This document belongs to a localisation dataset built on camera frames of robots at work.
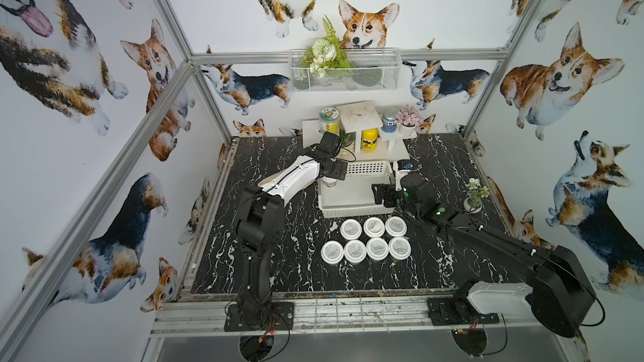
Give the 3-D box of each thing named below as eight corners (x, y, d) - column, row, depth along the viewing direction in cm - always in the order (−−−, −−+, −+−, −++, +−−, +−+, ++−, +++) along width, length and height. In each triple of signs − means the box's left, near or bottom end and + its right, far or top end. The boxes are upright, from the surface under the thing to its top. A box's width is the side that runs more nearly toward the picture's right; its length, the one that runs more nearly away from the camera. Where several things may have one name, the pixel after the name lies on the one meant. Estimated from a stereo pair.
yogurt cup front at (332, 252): (319, 260, 87) (317, 252, 81) (331, 244, 90) (330, 236, 84) (334, 272, 84) (334, 265, 78) (346, 256, 87) (347, 248, 81)
